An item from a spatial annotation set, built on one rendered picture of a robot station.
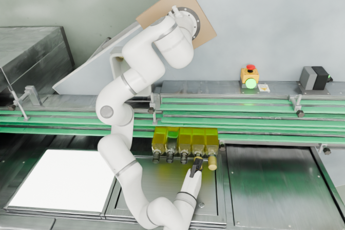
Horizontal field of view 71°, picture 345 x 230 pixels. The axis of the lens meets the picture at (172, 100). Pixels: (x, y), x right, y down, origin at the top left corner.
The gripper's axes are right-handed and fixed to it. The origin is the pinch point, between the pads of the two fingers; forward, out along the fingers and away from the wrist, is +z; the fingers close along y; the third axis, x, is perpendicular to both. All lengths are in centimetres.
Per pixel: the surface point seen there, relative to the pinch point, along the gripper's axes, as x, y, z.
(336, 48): -46, 32, 55
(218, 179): -7.8, -11.8, 5.4
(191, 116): 9.7, 6.1, 22.1
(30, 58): 117, 16, 35
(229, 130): -7.9, -3.0, 28.0
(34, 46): 119, 20, 42
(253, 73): -14.2, 22.8, 39.9
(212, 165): -5.4, 1.3, 1.1
